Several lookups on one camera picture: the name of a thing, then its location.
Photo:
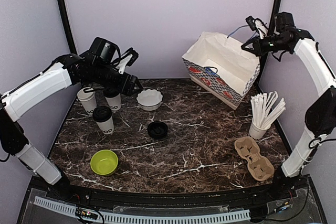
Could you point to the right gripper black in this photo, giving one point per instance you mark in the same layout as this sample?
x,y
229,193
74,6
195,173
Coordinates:
x,y
258,50

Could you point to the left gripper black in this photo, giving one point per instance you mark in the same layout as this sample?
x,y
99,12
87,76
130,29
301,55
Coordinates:
x,y
128,90

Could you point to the white paper coffee cup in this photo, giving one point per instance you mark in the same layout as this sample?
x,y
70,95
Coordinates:
x,y
114,102

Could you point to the patterned paper takeout bag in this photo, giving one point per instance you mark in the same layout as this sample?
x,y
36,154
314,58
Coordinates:
x,y
217,63

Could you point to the brown cardboard cup carrier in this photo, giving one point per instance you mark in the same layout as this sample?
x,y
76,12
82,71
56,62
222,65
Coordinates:
x,y
259,166

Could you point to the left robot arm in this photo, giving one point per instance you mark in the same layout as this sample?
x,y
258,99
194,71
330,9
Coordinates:
x,y
65,71

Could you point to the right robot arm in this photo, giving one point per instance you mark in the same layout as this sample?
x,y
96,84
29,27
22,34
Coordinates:
x,y
320,117

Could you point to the white fluted ceramic bowl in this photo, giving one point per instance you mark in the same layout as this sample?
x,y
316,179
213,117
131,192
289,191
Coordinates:
x,y
150,99

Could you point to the stack of black lids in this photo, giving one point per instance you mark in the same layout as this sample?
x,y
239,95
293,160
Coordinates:
x,y
157,130

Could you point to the stack of white paper cups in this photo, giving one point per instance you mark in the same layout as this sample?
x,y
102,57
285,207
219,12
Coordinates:
x,y
88,100

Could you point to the bundle of white wrapped straws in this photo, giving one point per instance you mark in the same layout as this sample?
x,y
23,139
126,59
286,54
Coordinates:
x,y
264,112

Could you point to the green bowl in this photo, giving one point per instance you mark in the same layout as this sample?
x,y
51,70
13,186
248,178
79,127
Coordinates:
x,y
104,162

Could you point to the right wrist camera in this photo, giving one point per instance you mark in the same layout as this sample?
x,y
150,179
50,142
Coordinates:
x,y
284,21

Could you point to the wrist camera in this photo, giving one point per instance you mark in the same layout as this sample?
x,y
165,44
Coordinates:
x,y
105,50
284,21

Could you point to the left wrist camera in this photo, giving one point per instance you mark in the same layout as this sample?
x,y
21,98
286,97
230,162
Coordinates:
x,y
105,50

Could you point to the right black corner post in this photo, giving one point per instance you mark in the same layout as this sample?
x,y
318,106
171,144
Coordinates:
x,y
271,29

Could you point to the black corner post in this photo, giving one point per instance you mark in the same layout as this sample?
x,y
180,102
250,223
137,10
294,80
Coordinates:
x,y
271,29
66,26

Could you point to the left black corner post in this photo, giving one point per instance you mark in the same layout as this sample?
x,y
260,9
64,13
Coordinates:
x,y
66,26

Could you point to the black front rail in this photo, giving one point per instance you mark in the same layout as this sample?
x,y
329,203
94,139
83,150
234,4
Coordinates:
x,y
252,197

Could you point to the white slotted cable duct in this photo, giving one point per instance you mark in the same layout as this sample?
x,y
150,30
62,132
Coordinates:
x,y
139,216

